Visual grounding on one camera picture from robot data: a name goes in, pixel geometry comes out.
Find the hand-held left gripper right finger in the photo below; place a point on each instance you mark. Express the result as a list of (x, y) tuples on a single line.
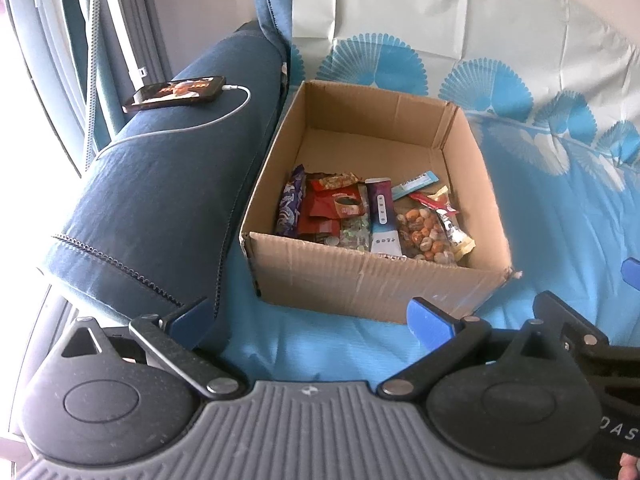
[(430, 321)]

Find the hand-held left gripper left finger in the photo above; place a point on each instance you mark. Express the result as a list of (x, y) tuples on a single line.
[(187, 317)]

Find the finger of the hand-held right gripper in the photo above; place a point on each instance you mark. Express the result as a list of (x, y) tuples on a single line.
[(631, 272), (575, 322)]

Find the cardboard box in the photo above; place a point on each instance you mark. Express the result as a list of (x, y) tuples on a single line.
[(375, 280)]

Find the clear coated peanut packet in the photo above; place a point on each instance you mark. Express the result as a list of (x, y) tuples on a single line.
[(420, 235)]

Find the yellow white snack bar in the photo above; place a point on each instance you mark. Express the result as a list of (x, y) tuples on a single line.
[(455, 232)]

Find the clear bag of green candies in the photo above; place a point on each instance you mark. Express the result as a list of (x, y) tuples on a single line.
[(352, 232)]

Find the thin red stick packet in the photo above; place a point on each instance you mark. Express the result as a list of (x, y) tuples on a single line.
[(432, 202)]

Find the purple stick packet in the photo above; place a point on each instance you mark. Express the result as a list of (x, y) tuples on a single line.
[(382, 210)]

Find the small light blue packet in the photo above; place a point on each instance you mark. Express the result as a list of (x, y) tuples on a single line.
[(415, 182)]

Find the red coffee packet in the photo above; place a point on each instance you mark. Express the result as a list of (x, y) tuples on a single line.
[(345, 202)]

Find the plain red packet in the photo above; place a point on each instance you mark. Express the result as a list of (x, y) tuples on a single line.
[(315, 225)]

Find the purple snack packet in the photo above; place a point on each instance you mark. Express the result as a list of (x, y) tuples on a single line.
[(290, 205)]

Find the small orange nut packet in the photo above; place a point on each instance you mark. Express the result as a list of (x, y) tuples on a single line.
[(337, 181)]

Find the person's right hand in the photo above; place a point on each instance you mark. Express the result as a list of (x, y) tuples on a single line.
[(631, 467)]

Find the black smartphone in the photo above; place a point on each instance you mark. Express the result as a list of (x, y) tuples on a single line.
[(175, 92)]

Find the blue fan-print sofa cover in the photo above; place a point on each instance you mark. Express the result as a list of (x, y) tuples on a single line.
[(500, 20)]

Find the grey curtain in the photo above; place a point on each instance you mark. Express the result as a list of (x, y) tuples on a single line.
[(155, 20)]

